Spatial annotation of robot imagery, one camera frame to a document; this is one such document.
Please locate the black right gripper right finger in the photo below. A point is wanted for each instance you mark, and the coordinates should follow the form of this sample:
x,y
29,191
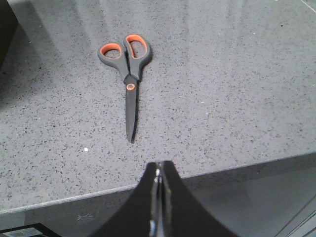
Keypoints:
x,y
182,214

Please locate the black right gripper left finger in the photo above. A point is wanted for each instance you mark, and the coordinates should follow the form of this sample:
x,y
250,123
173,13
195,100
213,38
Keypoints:
x,y
138,216

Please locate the grey orange handled scissors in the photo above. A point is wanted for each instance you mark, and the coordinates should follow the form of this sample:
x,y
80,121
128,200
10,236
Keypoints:
x,y
122,57

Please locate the dark wooden drawer cabinet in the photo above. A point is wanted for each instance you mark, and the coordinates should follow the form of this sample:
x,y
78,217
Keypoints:
x,y
8,25

